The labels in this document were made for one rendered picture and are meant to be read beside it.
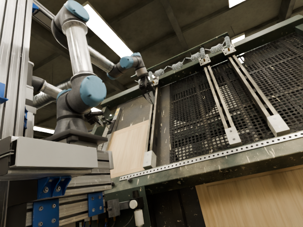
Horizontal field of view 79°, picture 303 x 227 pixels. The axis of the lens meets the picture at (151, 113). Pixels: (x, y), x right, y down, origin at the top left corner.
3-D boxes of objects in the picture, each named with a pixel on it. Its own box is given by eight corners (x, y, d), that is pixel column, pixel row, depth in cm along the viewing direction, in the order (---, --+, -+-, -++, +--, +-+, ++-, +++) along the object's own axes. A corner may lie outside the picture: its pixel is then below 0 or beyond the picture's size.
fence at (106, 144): (92, 187, 143) (89, 184, 140) (118, 111, 216) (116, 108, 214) (97, 185, 141) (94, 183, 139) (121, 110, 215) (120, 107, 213)
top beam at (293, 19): (104, 110, 237) (100, 105, 231) (107, 106, 245) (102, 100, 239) (305, 27, 161) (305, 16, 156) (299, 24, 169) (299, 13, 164)
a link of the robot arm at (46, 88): (26, 65, 123) (91, 98, 152) (21, 74, 129) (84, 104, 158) (19, 78, 116) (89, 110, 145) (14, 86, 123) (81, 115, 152)
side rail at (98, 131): (74, 196, 154) (64, 189, 148) (107, 113, 240) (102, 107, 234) (79, 194, 152) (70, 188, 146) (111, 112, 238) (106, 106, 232)
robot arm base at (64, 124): (70, 132, 72) (70, 109, 75) (43, 143, 77) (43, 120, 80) (96, 138, 85) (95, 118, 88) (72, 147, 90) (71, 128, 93)
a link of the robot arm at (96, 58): (40, 39, 94) (114, 84, 127) (50, 26, 88) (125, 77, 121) (45, 25, 100) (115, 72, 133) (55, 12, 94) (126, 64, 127)
